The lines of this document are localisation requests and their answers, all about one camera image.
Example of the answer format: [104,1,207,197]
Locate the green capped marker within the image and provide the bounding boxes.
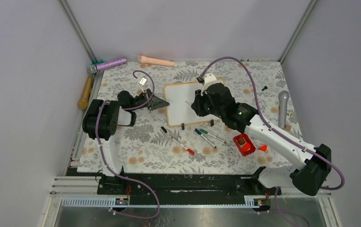
[199,129,226,143]

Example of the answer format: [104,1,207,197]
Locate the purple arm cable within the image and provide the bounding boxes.
[95,70,162,220]
[199,56,346,191]

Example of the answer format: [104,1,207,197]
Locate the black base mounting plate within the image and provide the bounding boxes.
[75,171,282,204]

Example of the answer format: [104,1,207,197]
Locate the purple glitter toy microphone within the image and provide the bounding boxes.
[86,58,127,74]

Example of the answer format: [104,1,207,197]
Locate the pink toy microphone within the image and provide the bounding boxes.
[137,55,175,67]

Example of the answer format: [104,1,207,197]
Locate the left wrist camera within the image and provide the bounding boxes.
[138,77,147,88]

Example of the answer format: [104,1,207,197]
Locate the red capped marker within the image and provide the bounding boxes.
[171,137,195,155]

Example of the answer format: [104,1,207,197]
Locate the yellow framed whiteboard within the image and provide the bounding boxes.
[164,81,220,127]

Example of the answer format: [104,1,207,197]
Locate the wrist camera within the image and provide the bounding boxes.
[138,77,147,88]
[196,73,217,85]

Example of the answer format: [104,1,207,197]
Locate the orange triangular piece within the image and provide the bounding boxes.
[258,145,268,152]

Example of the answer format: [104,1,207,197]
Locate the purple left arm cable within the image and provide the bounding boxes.
[95,70,162,220]

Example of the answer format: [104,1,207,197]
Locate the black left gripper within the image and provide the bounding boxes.
[129,88,170,111]

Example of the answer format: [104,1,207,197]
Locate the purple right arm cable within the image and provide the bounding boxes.
[199,56,346,191]

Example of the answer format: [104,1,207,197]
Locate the blue capped marker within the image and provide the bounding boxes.
[195,129,217,148]

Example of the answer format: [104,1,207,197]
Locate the white slotted cable duct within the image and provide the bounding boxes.
[61,196,266,209]

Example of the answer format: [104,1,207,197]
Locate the silver toy microphone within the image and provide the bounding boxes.
[278,90,289,129]

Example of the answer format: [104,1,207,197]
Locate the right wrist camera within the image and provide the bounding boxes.
[196,73,217,85]

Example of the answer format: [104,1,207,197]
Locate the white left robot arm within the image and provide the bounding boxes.
[77,89,169,175]

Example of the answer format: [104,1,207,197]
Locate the red plastic box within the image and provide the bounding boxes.
[233,134,256,157]

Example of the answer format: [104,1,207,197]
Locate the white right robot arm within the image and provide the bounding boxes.
[191,83,331,196]

